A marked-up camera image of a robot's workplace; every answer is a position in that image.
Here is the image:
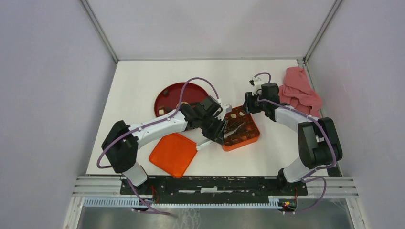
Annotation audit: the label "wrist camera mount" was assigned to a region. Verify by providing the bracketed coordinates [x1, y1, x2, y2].
[249, 76, 263, 95]
[220, 102, 232, 115]

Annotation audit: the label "orange compartment chocolate box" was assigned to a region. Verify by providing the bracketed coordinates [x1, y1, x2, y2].
[222, 106, 260, 152]

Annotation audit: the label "pink cloth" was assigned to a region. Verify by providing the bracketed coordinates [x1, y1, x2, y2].
[278, 67, 322, 118]

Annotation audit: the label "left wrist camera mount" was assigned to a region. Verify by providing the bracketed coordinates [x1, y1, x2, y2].
[220, 102, 232, 115]

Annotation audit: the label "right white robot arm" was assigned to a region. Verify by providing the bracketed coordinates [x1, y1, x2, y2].
[242, 80, 343, 195]

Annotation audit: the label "round dark red plate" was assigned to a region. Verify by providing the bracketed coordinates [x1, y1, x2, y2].
[154, 83, 208, 117]

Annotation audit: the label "orange box lid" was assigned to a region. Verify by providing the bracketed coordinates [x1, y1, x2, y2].
[149, 133, 197, 178]

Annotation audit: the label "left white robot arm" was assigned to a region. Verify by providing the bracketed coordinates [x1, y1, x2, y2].
[102, 96, 232, 195]

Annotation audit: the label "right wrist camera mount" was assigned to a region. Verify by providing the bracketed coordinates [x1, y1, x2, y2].
[249, 76, 263, 95]

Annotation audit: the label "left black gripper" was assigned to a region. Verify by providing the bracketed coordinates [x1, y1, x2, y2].
[200, 114, 228, 146]

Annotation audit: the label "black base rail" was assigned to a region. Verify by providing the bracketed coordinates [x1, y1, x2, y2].
[135, 176, 308, 204]

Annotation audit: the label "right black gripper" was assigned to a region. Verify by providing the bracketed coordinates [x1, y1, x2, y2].
[241, 90, 267, 114]

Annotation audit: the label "metal serving tongs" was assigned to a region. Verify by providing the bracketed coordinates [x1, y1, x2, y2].
[196, 122, 246, 151]

